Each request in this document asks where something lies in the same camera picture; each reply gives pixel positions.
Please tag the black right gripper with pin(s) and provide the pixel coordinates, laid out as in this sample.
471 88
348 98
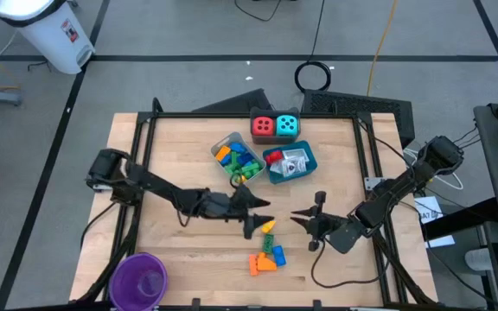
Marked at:
320 198

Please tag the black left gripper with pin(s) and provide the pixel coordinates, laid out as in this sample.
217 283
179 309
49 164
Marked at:
249 231

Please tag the green long toy brick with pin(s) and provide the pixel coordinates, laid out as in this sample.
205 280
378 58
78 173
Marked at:
268 243

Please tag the yellow long toy brick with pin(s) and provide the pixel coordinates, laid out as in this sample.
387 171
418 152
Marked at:
242 178

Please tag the big green two-stud block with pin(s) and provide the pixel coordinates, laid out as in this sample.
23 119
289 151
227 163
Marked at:
252 168

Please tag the blue patterned card deck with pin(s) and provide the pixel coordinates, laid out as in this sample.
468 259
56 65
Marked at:
276 169

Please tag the green round-stud toy block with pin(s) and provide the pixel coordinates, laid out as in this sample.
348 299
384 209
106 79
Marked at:
233 166

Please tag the silver card box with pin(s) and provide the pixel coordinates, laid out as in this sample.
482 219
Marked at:
293 167

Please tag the big red toy block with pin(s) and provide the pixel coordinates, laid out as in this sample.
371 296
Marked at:
274 156

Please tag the blue short toy brick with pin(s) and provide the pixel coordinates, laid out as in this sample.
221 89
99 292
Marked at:
226 160

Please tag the grey patterned card deck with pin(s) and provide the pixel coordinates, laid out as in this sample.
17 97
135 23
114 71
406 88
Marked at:
295 154

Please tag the bright blue big block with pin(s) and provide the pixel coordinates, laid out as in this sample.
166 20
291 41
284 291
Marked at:
237 148

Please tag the red foam die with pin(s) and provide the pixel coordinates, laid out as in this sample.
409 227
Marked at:
263 126

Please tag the teal foam die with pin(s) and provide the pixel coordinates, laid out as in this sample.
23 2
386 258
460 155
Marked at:
287 125

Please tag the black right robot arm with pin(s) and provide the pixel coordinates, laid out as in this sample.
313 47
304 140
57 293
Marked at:
396 190

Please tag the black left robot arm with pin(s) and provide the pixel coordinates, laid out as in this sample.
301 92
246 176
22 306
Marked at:
154 185

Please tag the yellow toy block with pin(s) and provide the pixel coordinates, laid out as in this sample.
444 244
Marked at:
268 226

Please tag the big blue two-stud block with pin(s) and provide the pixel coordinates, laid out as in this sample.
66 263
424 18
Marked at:
279 255

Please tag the big orange hollow block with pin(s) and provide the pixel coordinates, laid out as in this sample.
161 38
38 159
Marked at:
267 263

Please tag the small orange toy brick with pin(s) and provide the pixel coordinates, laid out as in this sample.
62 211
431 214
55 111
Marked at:
253 264

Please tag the teal plastic bin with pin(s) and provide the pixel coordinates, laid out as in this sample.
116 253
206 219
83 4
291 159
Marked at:
311 162

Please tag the grey translucent bin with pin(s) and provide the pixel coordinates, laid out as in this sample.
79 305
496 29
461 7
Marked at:
275 139

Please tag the white plastic bin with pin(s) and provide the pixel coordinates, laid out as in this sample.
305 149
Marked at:
223 140

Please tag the black wedge panel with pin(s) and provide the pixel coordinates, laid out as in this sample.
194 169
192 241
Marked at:
236 103

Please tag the white paper sheet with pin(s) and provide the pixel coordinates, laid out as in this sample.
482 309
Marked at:
428 210
439 242

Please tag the purple monster face bucket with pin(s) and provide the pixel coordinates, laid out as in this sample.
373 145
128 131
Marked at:
138 281

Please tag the white roll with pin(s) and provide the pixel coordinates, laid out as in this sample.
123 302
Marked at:
479 259

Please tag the white trash can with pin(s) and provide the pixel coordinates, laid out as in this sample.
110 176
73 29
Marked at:
46 34

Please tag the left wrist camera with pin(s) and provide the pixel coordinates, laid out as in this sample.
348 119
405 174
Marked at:
222 205

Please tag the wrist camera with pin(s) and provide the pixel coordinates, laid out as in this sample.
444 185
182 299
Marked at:
222 205
345 235

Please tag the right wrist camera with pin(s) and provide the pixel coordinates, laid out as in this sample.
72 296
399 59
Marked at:
345 235

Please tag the silver aluminium bracket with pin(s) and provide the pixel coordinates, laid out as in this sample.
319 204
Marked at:
373 183

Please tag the black aluminium table frame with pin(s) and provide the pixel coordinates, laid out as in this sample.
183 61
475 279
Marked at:
231 115

